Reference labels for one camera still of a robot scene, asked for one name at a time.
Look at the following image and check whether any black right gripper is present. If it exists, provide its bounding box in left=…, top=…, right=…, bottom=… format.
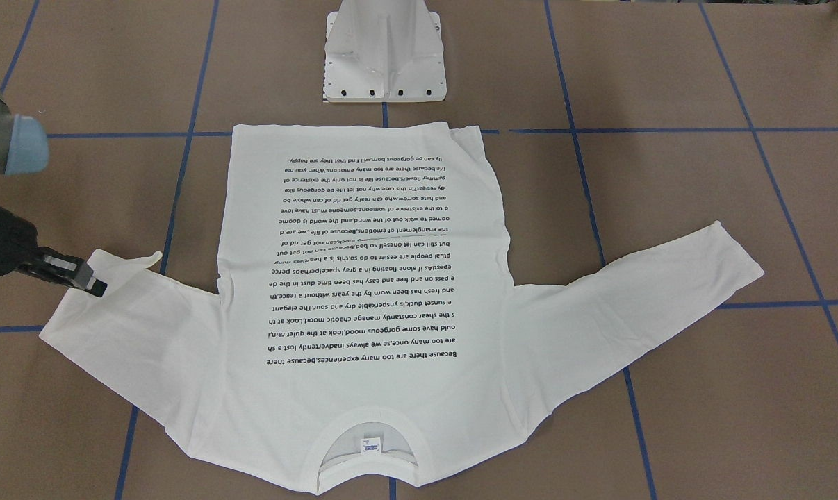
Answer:
left=0, top=208, right=107, bottom=297

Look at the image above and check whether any white long-sleeve printed shirt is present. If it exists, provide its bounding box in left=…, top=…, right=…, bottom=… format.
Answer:
left=40, top=122, right=763, bottom=494

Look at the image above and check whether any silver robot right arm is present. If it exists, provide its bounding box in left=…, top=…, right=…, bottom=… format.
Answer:
left=0, top=91, right=107, bottom=297

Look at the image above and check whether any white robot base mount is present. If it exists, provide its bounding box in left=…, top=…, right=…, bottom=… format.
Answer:
left=323, top=1, right=447, bottom=103

